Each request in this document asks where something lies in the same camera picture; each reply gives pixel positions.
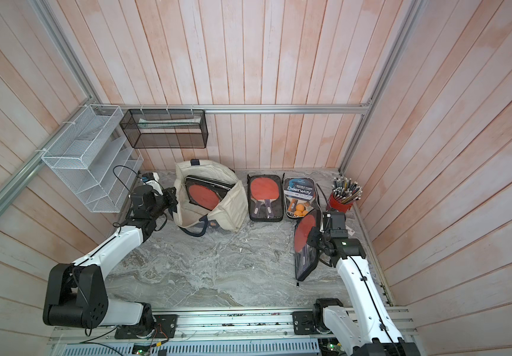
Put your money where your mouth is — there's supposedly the blue Deerway paddle case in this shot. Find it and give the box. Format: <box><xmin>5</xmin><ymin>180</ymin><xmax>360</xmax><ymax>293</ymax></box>
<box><xmin>283</xmin><ymin>177</ymin><xmax>320</xmax><ymax>220</ymax></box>

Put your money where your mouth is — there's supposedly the cream canvas tote bag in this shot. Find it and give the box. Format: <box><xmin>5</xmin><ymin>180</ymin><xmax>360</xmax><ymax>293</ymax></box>
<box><xmin>171</xmin><ymin>160</ymin><xmax>249</xmax><ymax>237</ymax></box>

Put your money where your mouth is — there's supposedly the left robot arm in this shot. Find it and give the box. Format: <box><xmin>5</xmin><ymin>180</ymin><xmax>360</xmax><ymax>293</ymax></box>
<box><xmin>42</xmin><ymin>183</ymin><xmax>178</xmax><ymax>338</ymax></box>

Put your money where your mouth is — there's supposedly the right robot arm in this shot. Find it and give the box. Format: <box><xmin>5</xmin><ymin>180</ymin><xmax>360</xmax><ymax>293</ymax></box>
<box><xmin>308</xmin><ymin>212</ymin><xmax>420</xmax><ymax>355</ymax></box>

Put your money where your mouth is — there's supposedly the red pencil cup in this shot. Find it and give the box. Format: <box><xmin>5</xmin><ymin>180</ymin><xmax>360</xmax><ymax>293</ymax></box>
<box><xmin>328</xmin><ymin>194</ymin><xmax>353</xmax><ymax>213</ymax></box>

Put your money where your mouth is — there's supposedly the bundle of pencils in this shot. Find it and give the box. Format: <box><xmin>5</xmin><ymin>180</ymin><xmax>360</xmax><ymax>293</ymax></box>
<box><xmin>332</xmin><ymin>175</ymin><xmax>363</xmax><ymax>204</ymax></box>

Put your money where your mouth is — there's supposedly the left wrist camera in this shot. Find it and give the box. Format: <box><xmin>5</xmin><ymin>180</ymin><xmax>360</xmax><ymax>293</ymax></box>
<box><xmin>141</xmin><ymin>172</ymin><xmax>163</xmax><ymax>195</ymax></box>

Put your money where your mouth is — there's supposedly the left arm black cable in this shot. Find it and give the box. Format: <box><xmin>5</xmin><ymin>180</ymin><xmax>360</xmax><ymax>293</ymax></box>
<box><xmin>111</xmin><ymin>165</ymin><xmax>143</xmax><ymax>197</ymax></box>

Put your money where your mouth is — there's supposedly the black mesh wall basket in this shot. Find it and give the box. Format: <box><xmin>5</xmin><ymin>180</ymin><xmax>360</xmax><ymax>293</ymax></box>
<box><xmin>120</xmin><ymin>108</ymin><xmax>209</xmax><ymax>149</ymax></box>

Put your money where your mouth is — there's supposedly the white wire mesh shelf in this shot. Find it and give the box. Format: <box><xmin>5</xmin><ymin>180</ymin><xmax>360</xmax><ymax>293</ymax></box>
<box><xmin>42</xmin><ymin>105</ymin><xmax>143</xmax><ymax>214</ymax></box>

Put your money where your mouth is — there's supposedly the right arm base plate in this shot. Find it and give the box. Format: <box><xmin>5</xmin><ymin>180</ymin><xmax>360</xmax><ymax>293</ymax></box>
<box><xmin>292</xmin><ymin>311</ymin><xmax>329</xmax><ymax>335</ymax></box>

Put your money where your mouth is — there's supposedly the horizontal aluminium frame bar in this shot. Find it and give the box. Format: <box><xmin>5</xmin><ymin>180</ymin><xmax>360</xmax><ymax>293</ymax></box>
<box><xmin>90</xmin><ymin>103</ymin><xmax>370</xmax><ymax>115</ymax></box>

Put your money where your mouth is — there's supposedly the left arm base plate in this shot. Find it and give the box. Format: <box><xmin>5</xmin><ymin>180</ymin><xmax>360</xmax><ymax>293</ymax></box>
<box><xmin>115</xmin><ymin>314</ymin><xmax>178</xmax><ymax>340</ymax></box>

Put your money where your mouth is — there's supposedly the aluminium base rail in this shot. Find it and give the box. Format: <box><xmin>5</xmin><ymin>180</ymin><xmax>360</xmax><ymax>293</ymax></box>
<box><xmin>46</xmin><ymin>306</ymin><xmax>419</xmax><ymax>356</ymax></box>

